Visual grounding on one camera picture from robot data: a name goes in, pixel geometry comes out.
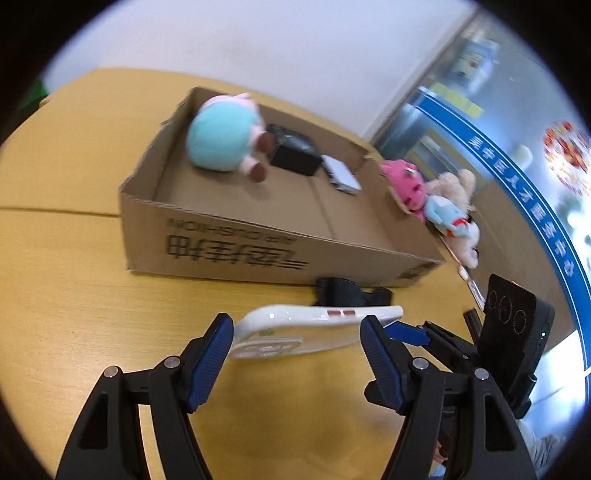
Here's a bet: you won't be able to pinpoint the cream phone case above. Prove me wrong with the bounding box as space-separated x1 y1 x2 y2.
229 304 404 360

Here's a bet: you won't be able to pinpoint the pink plush bear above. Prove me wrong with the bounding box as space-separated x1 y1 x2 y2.
380 159 427 222

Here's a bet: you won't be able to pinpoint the blue red plush toy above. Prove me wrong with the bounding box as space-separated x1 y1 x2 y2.
424 195 469 238

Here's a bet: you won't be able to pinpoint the white earbuds case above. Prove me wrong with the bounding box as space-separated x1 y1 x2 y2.
458 265 470 282

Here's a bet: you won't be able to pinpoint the cardboard box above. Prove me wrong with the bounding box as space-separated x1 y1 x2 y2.
119 87 444 286

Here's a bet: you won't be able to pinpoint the white power bank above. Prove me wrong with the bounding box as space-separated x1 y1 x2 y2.
322 155 362 195

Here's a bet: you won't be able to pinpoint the grey sleeve forearm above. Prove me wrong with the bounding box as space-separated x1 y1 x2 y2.
428 419 567 480

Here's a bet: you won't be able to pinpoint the white plush toy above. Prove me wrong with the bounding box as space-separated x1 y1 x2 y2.
446 221 480 269

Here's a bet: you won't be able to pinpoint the pig plush teal shirt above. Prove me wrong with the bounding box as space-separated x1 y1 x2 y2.
185 92 276 183

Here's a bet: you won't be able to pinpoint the black sunglasses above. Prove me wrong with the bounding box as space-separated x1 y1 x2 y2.
315 277 394 307

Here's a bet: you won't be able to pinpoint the black small box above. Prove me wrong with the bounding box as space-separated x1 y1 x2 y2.
266 124 322 176

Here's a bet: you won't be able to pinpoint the beige plush toy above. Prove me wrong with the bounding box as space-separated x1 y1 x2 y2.
424 169 476 212

